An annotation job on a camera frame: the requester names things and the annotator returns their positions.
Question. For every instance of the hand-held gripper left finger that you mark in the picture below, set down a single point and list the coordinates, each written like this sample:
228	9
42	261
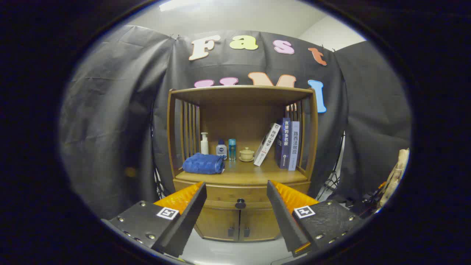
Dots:
191	213

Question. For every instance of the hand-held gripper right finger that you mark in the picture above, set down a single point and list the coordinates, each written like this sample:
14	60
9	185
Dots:
281	213

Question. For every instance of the wooden drawer with black knob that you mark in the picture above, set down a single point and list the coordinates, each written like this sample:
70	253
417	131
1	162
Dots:
228	193

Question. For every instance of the wooden cabinet door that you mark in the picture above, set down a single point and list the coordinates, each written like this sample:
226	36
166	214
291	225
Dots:
261	224
217	224

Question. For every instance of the wooden countertop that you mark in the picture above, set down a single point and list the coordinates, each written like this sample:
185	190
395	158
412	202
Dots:
250	173

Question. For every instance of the wooden cabinet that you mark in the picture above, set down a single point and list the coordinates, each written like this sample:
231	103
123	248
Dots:
235	117

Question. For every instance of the black tripod stand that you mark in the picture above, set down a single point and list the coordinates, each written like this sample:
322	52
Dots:
333	180
160	187

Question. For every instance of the blue rolled towel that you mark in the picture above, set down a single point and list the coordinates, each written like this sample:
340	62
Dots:
202	163

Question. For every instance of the white pump bottle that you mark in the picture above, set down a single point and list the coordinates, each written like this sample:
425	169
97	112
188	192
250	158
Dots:
204	147

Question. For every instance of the beige lidded teacup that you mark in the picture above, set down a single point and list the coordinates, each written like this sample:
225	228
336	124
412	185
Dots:
246	154

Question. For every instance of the light blue book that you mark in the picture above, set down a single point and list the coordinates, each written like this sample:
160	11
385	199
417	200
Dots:
294	145

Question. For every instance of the white bottle with blue cap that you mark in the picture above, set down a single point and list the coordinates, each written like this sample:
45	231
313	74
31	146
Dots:
221	151

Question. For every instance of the white book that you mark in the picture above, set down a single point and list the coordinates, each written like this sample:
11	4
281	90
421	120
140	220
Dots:
265	145

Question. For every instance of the dark blue book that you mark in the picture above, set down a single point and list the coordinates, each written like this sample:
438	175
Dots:
284	143

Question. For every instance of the clear blue bottle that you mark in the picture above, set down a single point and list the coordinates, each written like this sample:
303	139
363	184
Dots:
232	149

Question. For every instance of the tan fabric object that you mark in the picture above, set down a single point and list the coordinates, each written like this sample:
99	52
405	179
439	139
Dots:
397	173

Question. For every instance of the black backdrop cloth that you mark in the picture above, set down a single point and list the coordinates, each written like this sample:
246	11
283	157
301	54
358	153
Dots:
110	110

